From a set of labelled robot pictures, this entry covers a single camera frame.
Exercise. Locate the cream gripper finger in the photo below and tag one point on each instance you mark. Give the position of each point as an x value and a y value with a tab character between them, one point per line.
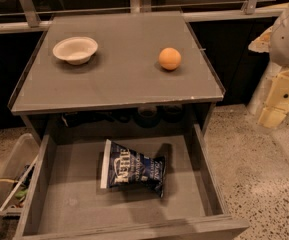
262	42
276	106

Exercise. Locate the blue Kettle chip bag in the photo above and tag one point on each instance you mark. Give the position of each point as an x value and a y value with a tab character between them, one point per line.
122	166

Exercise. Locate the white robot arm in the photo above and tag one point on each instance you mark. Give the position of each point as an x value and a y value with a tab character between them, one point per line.
279	43

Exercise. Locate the grey cabinet with counter top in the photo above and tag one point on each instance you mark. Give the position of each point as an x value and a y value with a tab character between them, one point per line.
124	72

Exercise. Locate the open grey top drawer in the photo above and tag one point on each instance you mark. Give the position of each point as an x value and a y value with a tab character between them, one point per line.
66	201

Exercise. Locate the orange fruit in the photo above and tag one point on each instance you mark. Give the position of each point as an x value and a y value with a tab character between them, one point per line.
169	59

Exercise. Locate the white paper bowl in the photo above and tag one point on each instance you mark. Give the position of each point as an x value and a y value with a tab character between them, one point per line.
75	50

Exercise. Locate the metal railing with glass panel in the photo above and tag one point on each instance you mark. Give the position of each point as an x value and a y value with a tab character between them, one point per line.
144	4

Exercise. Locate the clear plastic bin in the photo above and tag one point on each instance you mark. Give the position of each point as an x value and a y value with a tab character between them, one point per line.
15	176

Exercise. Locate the white diagonal post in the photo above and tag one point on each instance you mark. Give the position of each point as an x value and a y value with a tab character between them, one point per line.
258	98

